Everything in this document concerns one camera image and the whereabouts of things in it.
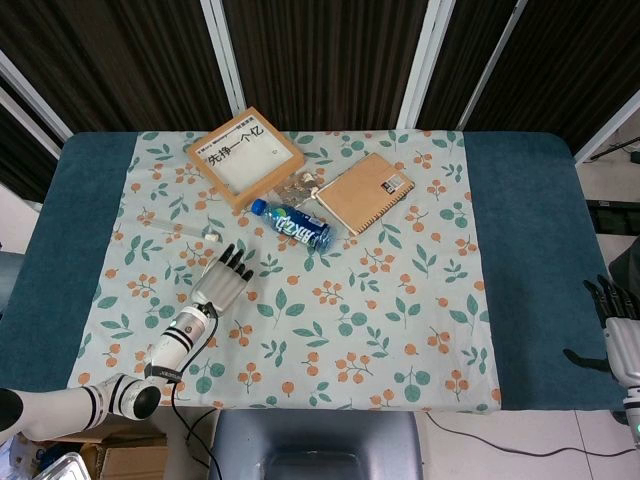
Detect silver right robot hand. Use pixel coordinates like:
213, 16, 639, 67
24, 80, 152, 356
563, 273, 640, 390

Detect clear snack packet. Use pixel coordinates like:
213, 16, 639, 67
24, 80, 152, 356
272, 169, 321, 207

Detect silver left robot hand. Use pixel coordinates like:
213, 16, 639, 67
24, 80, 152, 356
191, 243, 255, 314

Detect dark folding screen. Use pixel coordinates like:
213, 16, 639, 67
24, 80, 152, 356
0, 0, 640, 191

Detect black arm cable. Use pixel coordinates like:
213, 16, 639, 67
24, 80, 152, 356
169, 312, 224, 480

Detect kraft paper notebook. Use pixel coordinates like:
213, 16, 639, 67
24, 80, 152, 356
313, 152, 417, 237

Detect teal table cover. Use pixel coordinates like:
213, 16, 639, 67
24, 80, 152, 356
0, 130, 624, 416

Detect floral print tablecloth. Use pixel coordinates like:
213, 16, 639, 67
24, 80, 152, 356
66, 128, 503, 414

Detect black floor cable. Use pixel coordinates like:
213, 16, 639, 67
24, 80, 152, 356
424, 410, 629, 444

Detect clear tube with white cap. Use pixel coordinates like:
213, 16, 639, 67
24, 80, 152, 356
149, 219, 221, 244

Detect metal tray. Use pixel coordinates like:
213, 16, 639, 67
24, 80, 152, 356
44, 452, 104, 480

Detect blue plastic drink bottle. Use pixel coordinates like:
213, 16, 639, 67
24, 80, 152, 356
249, 197, 334, 252

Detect cardboard box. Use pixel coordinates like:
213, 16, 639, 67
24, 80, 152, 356
54, 424, 169, 480

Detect wooden framed text sign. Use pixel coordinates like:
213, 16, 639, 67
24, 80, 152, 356
187, 106, 306, 210

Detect black equipment frame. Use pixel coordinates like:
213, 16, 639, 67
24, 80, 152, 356
585, 198, 640, 237

